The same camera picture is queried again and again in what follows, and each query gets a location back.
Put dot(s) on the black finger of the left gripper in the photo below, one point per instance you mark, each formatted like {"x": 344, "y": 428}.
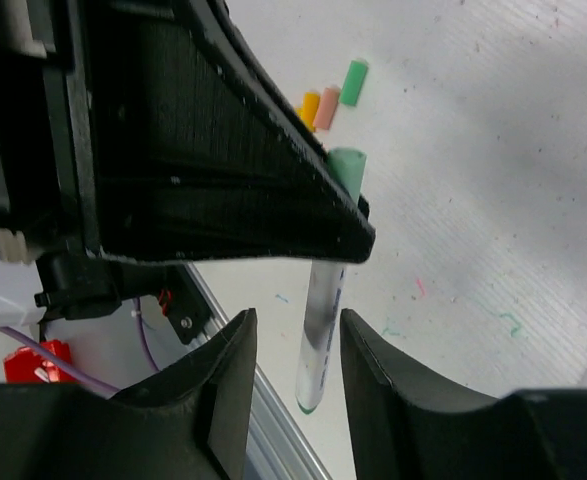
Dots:
{"x": 189, "y": 167}
{"x": 344, "y": 165}

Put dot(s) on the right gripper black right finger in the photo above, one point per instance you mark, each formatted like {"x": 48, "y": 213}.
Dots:
{"x": 407, "y": 421}

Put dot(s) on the yellow pen cap front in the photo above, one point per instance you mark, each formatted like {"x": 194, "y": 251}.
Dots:
{"x": 308, "y": 110}

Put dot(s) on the peach pen cap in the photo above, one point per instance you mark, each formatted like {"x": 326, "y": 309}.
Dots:
{"x": 327, "y": 107}

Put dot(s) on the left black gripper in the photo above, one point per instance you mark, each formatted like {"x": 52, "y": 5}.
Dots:
{"x": 48, "y": 175}

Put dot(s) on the light green pen cap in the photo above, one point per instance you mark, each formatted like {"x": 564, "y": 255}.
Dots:
{"x": 353, "y": 82}

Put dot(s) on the mint cap marker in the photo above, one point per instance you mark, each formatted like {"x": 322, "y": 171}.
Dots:
{"x": 326, "y": 283}

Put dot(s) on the aluminium front rail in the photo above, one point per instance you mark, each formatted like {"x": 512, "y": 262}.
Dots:
{"x": 276, "y": 448}

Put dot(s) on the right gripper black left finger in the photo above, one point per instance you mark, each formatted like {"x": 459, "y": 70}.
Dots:
{"x": 188, "y": 421}

